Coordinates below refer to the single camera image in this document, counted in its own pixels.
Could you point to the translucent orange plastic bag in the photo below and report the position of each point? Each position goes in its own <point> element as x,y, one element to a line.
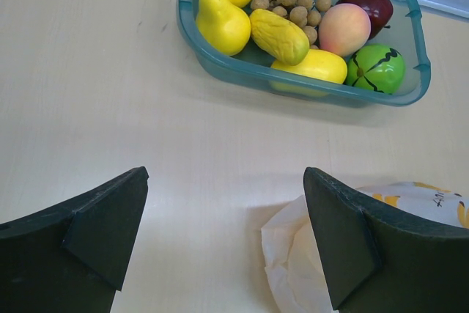
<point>292,261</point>

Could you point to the teal plastic basket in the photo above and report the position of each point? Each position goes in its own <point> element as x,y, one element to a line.
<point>252,66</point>

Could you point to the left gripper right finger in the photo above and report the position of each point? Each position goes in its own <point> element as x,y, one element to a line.
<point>377,258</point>

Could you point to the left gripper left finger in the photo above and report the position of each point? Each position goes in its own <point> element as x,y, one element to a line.
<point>73,256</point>

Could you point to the pink peach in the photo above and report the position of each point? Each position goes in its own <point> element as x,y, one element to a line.
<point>344,29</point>

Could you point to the yellow pear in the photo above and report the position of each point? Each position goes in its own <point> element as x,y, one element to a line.
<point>223,25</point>

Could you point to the green striped melon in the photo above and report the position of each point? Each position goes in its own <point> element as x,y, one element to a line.
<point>376,67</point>

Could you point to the dark red apple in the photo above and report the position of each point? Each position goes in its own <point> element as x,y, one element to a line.
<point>379,12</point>

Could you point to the brown longan bunch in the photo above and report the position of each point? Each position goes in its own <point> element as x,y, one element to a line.
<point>293,5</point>

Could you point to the yellow mango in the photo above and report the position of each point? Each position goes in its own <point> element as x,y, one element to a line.
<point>318,64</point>

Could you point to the wrinkled yellow fruit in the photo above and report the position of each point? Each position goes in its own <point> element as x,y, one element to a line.
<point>279,37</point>

